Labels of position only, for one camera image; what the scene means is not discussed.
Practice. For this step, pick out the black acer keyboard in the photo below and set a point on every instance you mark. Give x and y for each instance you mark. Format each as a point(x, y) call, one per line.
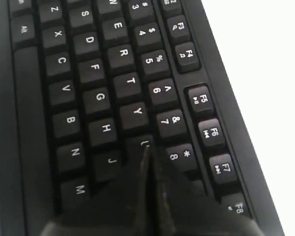
point(85, 83)

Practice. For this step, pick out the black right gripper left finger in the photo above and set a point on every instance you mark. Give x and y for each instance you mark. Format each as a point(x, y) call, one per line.
point(120, 209)

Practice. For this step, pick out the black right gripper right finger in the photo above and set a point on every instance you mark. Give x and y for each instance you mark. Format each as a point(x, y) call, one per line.
point(182, 211)

